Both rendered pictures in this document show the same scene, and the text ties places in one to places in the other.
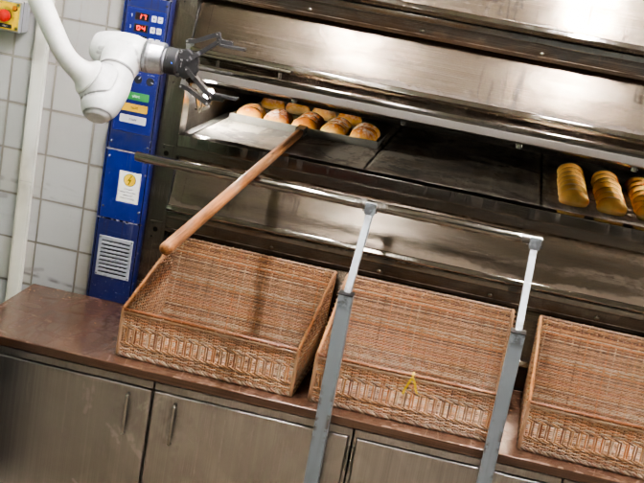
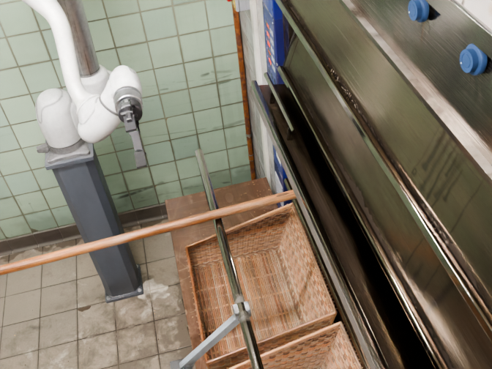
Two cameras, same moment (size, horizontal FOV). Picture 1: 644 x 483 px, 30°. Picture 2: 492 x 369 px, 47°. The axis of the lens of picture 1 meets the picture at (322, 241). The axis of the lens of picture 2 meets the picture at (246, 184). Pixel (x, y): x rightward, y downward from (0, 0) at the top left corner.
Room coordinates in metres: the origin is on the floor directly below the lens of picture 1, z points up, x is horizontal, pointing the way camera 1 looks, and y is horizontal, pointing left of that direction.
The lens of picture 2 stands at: (3.20, -1.01, 2.50)
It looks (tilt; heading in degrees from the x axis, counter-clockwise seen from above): 43 degrees down; 74
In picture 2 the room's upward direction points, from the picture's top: 7 degrees counter-clockwise
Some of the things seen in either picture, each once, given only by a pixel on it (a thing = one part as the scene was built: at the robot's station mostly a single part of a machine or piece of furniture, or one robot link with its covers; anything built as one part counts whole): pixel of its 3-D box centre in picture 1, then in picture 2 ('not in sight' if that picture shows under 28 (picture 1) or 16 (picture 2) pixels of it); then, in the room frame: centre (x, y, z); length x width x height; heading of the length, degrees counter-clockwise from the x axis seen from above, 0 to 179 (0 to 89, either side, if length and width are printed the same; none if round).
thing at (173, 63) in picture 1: (182, 62); (130, 116); (3.29, 0.46, 1.48); 0.09 x 0.07 x 0.08; 83
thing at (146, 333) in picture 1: (230, 310); (255, 288); (3.55, 0.24, 0.72); 0.56 x 0.49 x 0.28; 81
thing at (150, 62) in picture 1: (156, 57); (128, 103); (3.30, 0.54, 1.48); 0.09 x 0.06 x 0.09; 173
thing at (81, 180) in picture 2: not in sight; (99, 224); (3.03, 1.08, 0.50); 0.21 x 0.21 x 1.00; 83
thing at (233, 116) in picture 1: (310, 124); not in sight; (4.45, 0.12, 1.20); 0.55 x 0.36 x 0.03; 84
